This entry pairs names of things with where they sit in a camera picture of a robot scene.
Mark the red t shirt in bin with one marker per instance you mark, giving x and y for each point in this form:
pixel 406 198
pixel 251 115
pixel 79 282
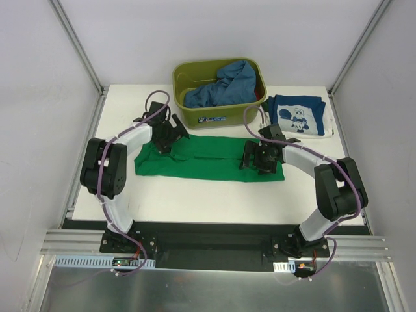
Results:
pixel 258 94

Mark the blue t shirt in bin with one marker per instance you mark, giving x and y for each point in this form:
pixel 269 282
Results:
pixel 235 85

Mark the left aluminium frame post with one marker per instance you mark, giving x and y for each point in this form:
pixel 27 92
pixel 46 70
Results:
pixel 75 42

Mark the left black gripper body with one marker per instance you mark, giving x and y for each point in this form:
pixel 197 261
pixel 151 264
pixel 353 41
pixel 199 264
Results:
pixel 165 143

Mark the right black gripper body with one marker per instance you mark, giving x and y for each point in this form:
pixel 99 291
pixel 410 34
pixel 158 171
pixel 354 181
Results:
pixel 254 157

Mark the right aluminium frame post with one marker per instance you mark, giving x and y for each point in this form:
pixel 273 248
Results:
pixel 368 30

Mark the green t shirt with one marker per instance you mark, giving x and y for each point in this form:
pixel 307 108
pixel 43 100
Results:
pixel 202 157

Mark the folded navy printed t shirt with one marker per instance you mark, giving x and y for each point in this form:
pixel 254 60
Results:
pixel 297 112

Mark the olive green plastic bin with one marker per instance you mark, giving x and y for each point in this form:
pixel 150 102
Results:
pixel 190 75

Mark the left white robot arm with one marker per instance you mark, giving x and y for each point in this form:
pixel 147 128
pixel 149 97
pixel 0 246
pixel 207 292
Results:
pixel 104 169

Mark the folded white t shirt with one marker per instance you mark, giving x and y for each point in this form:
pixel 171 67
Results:
pixel 328 128

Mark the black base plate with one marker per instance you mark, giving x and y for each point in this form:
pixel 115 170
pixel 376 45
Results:
pixel 199 246

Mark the left white cable duct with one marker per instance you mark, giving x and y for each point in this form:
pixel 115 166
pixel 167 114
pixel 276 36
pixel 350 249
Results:
pixel 103 262

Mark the white cable duct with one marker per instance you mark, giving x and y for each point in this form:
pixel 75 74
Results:
pixel 103 262
pixel 285 267

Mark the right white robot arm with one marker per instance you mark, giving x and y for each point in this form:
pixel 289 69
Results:
pixel 339 190

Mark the right white cable duct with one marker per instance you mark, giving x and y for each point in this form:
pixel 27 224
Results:
pixel 285 267

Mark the aluminium frame post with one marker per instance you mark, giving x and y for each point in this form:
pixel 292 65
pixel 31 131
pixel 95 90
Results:
pixel 368 30
pixel 75 42

